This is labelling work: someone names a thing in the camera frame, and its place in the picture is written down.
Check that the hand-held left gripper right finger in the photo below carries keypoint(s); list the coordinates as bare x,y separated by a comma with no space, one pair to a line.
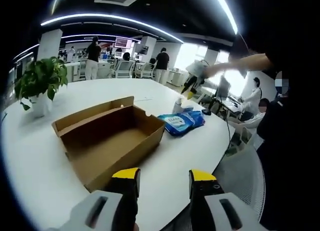
203,193

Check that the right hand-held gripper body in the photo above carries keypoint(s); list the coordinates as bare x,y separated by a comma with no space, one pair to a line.
197,69

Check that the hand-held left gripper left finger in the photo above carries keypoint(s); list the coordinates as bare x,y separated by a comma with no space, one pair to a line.
125,191

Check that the brown cardboard shoe box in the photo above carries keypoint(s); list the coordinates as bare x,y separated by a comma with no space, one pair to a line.
112,141

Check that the person's right hand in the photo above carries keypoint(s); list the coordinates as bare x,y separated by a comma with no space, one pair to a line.
212,70

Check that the person's left hand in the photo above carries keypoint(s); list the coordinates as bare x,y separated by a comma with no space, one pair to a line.
136,227

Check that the black computer mouse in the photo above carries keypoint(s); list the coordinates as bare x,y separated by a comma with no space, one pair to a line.
206,112

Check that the desk computer monitor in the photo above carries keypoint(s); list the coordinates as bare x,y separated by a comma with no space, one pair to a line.
223,87

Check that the blue wet wipes packet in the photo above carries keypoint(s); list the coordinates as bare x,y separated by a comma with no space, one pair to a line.
180,123

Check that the grey mesh office chair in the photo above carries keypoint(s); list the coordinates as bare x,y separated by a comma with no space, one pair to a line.
240,173
241,133

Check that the white office chair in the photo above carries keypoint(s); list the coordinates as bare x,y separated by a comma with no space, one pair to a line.
125,68
146,71

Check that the curved ceiling light strip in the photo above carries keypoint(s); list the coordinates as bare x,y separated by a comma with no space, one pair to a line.
228,12
100,15

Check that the person's dark clothing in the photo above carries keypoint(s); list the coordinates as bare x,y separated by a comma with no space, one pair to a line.
287,153

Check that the green plant in white pot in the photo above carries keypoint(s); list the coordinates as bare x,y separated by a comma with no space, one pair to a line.
42,73

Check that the dark wall display screen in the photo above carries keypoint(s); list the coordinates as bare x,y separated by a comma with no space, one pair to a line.
142,49

